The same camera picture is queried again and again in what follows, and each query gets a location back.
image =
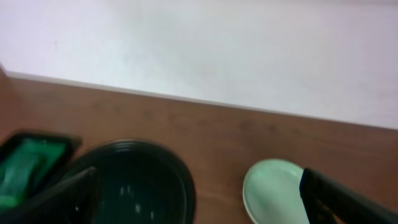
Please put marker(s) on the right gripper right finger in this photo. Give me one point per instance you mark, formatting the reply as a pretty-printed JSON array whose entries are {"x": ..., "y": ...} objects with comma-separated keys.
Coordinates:
[{"x": 326, "y": 201}]

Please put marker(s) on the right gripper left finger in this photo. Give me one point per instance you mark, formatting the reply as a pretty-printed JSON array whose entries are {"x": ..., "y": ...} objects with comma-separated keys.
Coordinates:
[{"x": 73, "y": 200}]

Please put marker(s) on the white plate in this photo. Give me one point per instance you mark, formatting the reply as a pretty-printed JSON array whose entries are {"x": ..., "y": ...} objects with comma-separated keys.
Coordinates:
[{"x": 271, "y": 193}]

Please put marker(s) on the black rectangular water tray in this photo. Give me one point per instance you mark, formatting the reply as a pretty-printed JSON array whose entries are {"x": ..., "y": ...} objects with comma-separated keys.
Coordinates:
[{"x": 29, "y": 159}]

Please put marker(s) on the round black tray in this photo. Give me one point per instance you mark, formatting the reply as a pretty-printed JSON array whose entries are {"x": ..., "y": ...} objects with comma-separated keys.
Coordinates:
[{"x": 141, "y": 182}]

